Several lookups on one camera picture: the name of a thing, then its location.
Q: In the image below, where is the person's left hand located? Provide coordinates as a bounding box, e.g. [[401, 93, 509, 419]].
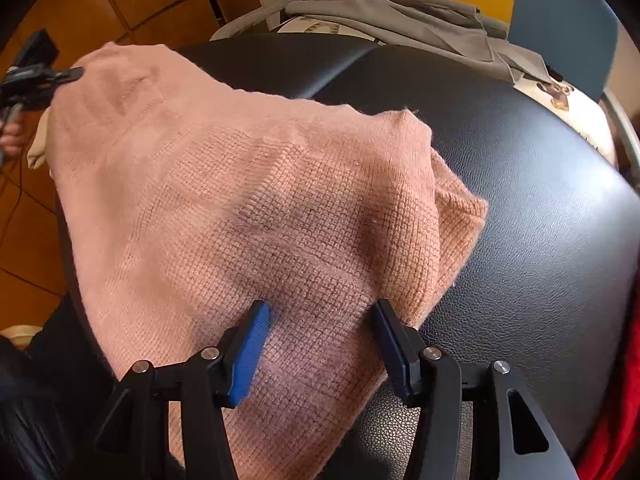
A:
[[0, 121, 25, 155]]

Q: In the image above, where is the grey garment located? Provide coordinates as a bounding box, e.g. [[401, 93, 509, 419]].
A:
[[285, 0, 553, 83]]

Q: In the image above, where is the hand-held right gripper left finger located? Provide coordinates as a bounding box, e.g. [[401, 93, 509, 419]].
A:
[[82, 300, 271, 480]]

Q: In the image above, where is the cream cushion with geometric print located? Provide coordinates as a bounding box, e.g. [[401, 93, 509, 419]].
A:
[[280, 16, 376, 44]]

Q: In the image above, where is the pink knit sweater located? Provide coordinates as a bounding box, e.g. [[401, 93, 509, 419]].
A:
[[50, 42, 490, 480]]

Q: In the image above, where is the grey yellow blue sofa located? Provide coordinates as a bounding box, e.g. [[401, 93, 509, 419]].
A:
[[210, 0, 640, 171]]

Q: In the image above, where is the beige cloth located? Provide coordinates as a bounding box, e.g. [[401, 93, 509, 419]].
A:
[[27, 110, 57, 169]]

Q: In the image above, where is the person's black clothing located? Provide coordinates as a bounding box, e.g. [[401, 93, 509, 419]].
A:
[[0, 305, 118, 480]]

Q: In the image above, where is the cream cushion with dog print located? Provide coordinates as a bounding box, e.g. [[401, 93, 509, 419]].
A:
[[515, 72, 621, 161]]

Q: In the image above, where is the red knit sweater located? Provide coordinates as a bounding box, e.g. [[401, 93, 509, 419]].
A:
[[575, 320, 640, 480]]

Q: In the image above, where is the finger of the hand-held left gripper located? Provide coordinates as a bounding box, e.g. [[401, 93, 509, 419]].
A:
[[50, 66, 85, 89]]

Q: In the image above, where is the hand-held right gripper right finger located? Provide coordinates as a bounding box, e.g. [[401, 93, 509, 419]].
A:
[[371, 299, 576, 480]]

